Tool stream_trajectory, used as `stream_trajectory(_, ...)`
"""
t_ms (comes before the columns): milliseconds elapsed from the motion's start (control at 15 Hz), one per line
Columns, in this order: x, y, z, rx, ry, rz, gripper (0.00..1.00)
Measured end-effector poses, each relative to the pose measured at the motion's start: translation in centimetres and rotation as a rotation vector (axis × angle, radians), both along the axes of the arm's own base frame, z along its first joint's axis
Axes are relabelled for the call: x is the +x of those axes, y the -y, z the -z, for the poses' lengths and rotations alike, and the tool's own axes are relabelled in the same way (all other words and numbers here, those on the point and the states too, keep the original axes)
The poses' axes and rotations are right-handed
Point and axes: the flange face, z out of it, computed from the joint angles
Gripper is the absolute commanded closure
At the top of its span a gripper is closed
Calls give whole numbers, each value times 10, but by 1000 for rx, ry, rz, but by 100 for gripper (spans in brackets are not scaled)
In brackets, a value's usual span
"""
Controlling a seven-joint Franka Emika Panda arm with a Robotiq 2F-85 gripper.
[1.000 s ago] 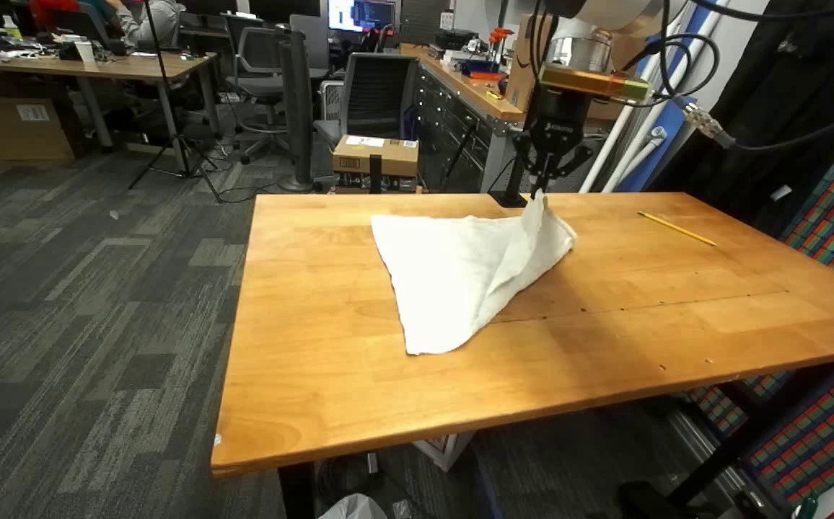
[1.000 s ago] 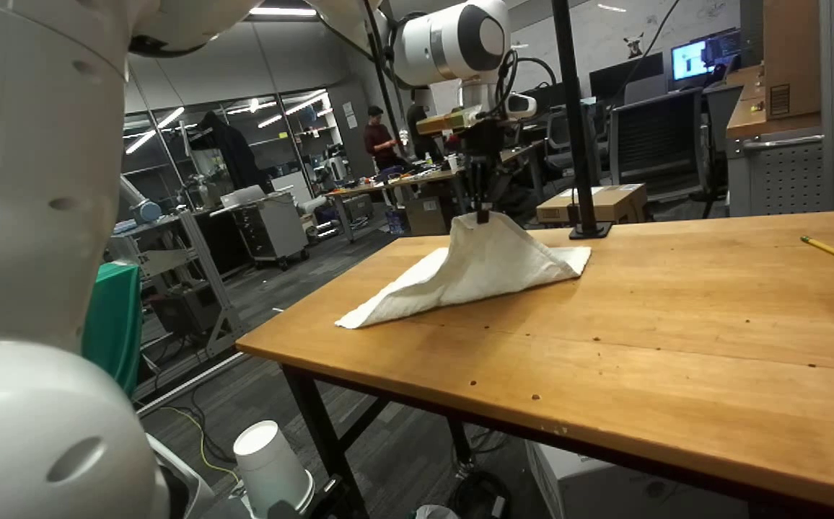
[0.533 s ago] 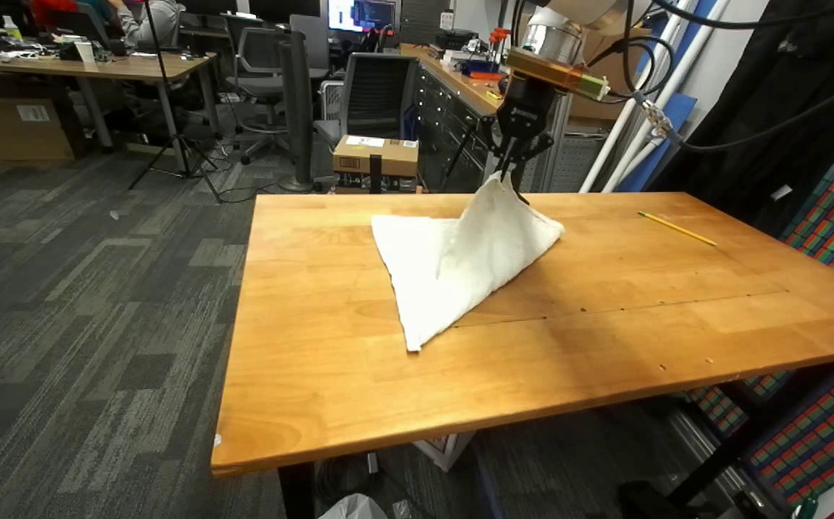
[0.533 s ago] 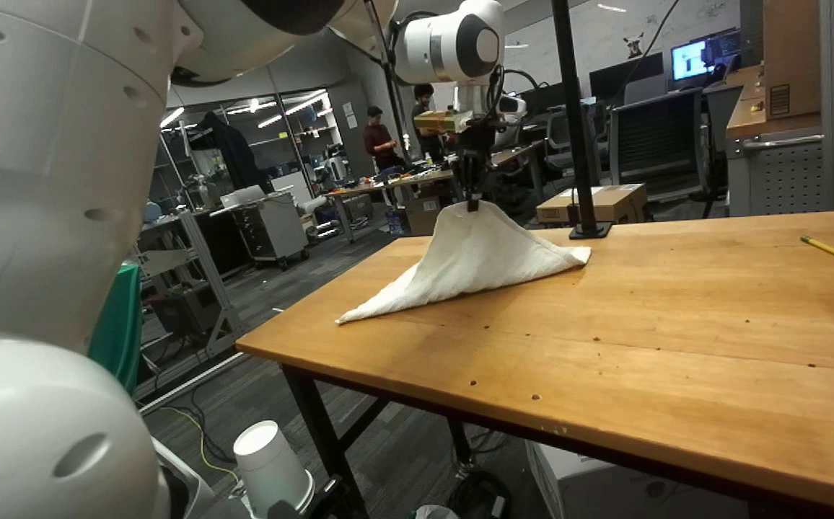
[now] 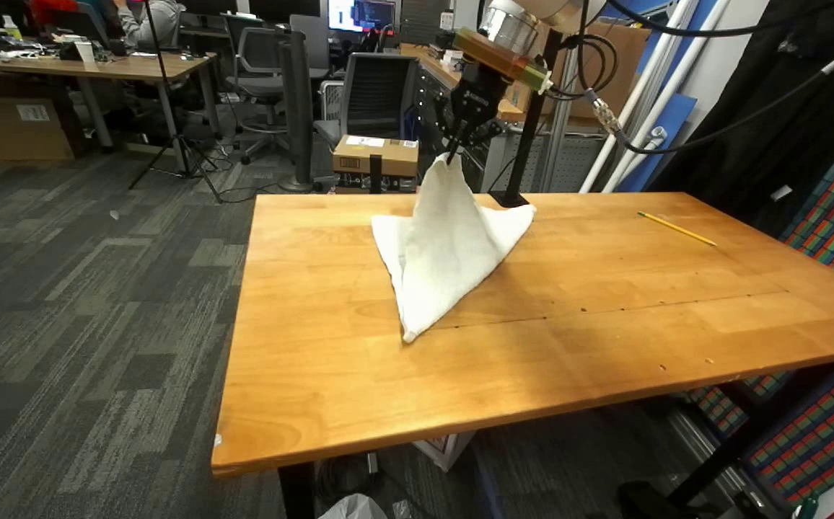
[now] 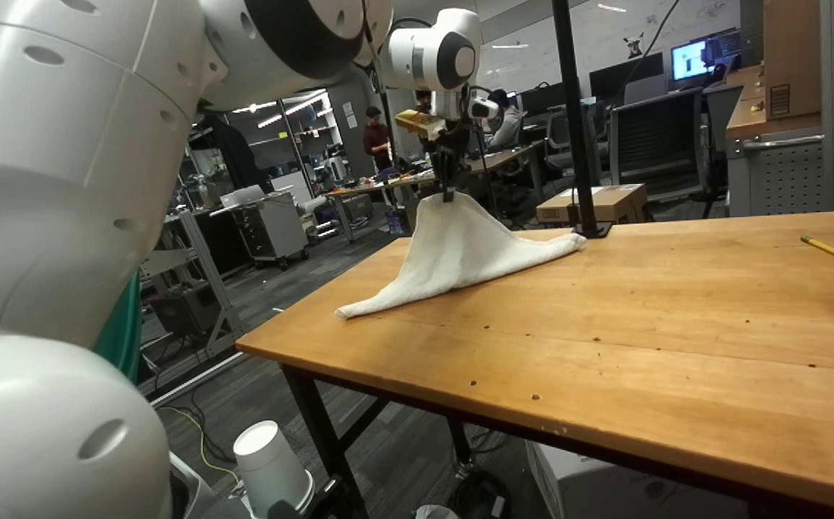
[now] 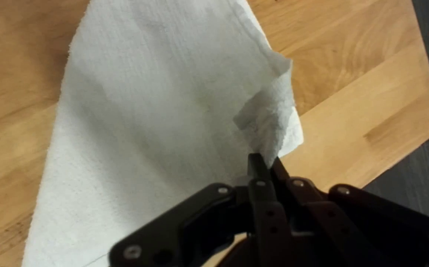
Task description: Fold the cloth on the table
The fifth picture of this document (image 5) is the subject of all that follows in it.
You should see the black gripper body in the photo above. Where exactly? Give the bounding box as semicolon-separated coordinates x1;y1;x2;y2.
437;64;509;152

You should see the white cloth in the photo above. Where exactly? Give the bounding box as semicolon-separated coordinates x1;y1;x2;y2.
371;149;539;346

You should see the black pole stand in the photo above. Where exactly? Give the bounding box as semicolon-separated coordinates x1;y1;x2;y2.
489;26;567;211

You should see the light wooden box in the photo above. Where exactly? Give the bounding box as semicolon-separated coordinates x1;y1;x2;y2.
333;133;421;182

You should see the black crate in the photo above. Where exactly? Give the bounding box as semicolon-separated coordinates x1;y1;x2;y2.
342;50;421;139

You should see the lit computer monitor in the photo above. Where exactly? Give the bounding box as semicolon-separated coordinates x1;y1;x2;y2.
327;0;401;32

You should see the large cardboard box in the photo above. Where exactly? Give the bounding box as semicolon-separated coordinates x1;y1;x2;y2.
528;0;655;126

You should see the blue board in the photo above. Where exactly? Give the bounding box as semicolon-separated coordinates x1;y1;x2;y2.
614;88;700;195

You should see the grey office chair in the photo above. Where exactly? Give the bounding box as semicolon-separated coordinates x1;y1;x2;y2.
225;21;296;165

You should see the yellow pencil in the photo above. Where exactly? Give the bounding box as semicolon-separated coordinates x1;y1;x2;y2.
639;211;718;244

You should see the black tripod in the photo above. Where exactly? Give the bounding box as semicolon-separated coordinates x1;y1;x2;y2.
125;0;228;208

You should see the person in white top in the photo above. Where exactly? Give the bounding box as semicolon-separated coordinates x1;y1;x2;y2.
109;0;192;51

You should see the wooden table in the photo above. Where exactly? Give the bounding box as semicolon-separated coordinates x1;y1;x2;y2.
274;358;834;519

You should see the long wooden desk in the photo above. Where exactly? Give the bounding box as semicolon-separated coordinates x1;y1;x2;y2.
0;50;220;152

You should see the person in red top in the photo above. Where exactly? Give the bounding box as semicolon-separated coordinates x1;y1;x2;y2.
27;0;83;28

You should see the small cardboard box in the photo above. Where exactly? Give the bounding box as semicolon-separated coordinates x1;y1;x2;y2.
0;94;78;165

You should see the black cable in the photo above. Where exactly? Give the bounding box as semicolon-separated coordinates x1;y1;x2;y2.
544;0;834;158

